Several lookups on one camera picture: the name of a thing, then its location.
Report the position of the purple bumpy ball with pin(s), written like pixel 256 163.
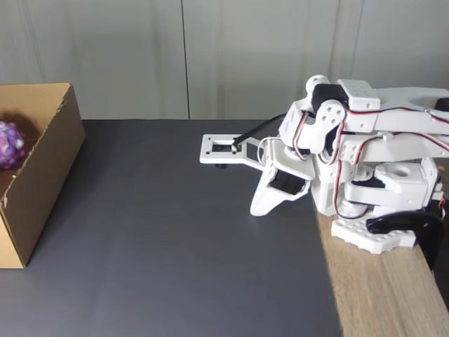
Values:
pixel 8 147

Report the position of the brown cardboard box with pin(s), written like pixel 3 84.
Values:
pixel 45 175

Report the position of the dark grey table mat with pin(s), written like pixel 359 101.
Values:
pixel 175 245

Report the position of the black table clamp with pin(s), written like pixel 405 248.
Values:
pixel 428 238

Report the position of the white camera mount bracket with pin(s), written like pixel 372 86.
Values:
pixel 207 156

